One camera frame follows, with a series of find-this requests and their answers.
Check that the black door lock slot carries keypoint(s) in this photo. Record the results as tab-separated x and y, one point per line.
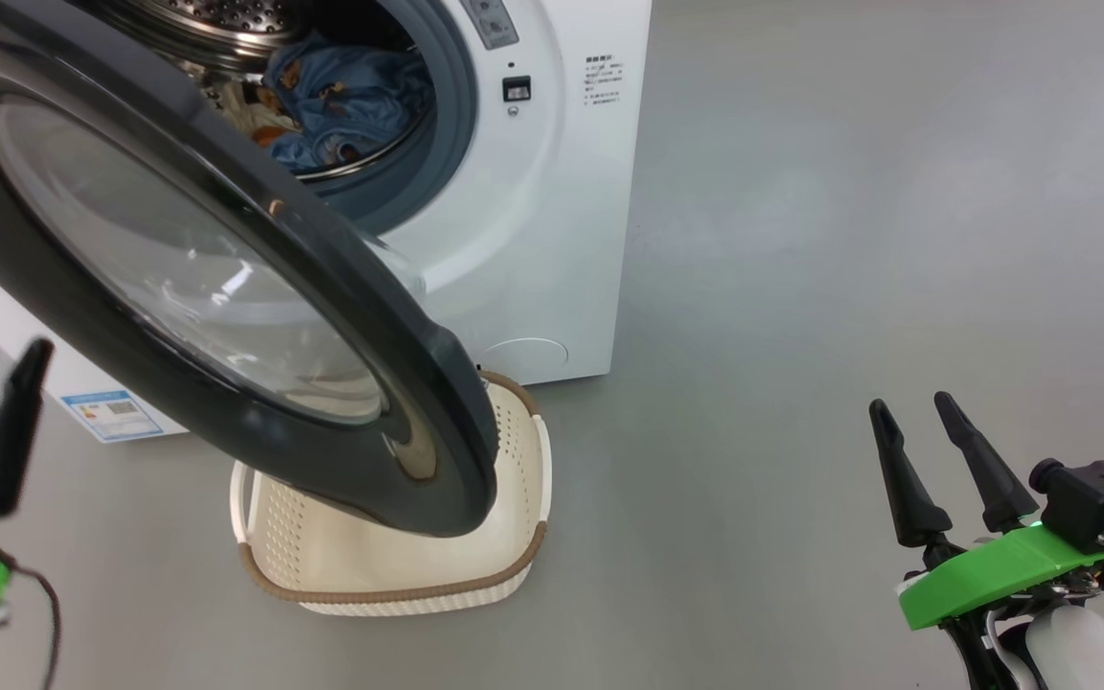
516	89

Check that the blue and cream printed garment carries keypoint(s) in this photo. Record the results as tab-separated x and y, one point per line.
245	110

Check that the round white drain filter cover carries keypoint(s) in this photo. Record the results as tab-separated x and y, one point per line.
533	356

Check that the blue orange-print garment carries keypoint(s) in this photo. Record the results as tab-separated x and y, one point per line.
360	96

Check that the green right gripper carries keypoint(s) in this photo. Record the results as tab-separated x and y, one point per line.
993	570

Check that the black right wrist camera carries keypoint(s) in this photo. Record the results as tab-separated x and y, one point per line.
1089	498

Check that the blue energy label sticker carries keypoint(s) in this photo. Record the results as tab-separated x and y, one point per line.
113	415

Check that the black round glass washer door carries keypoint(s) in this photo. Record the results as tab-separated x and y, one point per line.
322	287

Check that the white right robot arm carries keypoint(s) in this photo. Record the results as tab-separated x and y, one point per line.
1074	652

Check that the stainless steel washing machine drum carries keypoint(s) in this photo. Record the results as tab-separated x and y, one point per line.
217	24

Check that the cream perforated plastic laundry basket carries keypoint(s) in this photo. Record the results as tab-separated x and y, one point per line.
514	460

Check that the white front-load washing machine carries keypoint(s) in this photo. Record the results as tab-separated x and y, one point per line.
562	240

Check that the grey rectangular sticker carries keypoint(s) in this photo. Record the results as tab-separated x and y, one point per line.
493	21

